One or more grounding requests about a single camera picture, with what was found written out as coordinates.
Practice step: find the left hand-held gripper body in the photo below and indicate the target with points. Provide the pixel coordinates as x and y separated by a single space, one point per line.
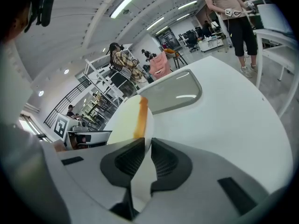
61 126

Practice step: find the black head-mounted camera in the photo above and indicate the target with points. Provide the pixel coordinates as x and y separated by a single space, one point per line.
45 10

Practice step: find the round ceiling light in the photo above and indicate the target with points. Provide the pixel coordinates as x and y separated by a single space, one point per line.
41 93
66 71

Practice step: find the white metal shelf rack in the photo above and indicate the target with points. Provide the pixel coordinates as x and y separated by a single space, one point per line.
102 83

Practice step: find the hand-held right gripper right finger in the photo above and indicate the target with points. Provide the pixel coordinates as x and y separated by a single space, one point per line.
172 164

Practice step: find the orange chair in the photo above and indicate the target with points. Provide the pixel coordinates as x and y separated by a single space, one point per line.
174 55

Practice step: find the grey rectangular plate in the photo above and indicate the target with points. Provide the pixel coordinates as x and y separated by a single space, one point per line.
172 92

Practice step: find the white slice of bread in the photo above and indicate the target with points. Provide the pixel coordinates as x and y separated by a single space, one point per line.
126 120

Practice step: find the white side table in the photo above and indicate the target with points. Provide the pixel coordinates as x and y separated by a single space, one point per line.
278 52

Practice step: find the long ceiling tube light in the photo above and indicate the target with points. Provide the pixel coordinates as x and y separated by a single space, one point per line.
161 30
127 2
187 4
182 17
155 23

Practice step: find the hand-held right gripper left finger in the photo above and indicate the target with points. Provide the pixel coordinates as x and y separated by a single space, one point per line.
121 164

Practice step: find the white low cabinet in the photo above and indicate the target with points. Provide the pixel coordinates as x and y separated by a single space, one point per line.
210 43

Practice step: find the pink cloth bundle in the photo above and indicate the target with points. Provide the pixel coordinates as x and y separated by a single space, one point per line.
159 65

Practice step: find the black office chair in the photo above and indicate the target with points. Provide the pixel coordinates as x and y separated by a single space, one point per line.
192 39

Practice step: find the white box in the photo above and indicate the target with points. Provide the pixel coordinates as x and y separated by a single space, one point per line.
273 16

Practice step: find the person's light grey shirt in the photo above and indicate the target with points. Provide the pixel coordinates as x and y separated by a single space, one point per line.
23 148

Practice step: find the black metal railing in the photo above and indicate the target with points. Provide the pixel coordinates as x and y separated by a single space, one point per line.
63 101

